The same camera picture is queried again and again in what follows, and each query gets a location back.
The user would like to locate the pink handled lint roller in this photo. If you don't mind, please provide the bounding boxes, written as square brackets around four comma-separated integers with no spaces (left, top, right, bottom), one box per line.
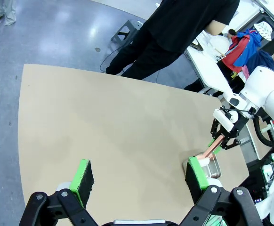
[196,135,225,165]

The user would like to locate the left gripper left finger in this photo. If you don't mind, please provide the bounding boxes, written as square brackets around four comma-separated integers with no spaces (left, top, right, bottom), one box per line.
[19,159,99,226]

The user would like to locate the grey step stool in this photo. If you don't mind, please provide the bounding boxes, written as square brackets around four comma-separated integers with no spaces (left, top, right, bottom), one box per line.
[111,20,144,44]

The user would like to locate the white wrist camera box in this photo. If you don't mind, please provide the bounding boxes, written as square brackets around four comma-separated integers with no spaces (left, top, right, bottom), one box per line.
[213,109,235,131]

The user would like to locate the person in black clothes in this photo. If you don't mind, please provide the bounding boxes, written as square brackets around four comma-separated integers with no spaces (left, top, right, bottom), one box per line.
[105,0,241,81]

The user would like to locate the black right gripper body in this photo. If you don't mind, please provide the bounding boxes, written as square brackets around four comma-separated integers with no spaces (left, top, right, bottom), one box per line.
[221,115,250,139]

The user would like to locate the white patterned bucket hat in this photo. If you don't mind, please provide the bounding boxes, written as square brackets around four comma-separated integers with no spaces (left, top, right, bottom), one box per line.
[253,21,274,41]

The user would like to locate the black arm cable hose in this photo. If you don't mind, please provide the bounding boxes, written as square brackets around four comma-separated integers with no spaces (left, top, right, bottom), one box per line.
[253,114,274,148]

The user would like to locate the white table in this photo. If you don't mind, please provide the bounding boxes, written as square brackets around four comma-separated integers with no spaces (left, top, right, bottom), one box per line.
[183,30,235,97]

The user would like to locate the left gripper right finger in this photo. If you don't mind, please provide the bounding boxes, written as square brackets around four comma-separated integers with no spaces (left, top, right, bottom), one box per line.
[179,156,264,226]

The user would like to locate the tan side table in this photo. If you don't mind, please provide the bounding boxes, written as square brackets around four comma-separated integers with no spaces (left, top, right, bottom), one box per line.
[245,117,273,161]

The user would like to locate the small metal tray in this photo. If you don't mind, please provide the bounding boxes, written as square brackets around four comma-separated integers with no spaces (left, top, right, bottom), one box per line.
[182,152,222,181]

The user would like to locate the large white plate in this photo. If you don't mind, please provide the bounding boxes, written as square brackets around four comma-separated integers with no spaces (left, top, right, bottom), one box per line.
[209,35,230,57]

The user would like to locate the red and blue jacket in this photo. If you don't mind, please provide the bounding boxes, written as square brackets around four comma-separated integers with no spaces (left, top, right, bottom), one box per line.
[221,28,262,73]

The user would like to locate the person in grey trousers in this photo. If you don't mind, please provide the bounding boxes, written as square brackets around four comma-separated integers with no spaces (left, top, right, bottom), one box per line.
[0,0,17,26]

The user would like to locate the mannequin in navy shirt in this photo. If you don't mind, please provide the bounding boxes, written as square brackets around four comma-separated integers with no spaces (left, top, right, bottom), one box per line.
[246,50,274,75]

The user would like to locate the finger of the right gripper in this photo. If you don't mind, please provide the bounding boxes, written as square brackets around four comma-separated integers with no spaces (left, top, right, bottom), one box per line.
[209,118,223,146]
[213,135,242,154]

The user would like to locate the white wire dish rack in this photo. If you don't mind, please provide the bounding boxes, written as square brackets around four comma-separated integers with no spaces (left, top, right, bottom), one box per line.
[202,30,227,63]

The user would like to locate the person's right forearm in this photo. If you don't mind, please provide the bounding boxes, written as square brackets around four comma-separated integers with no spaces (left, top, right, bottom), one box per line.
[202,20,225,36]

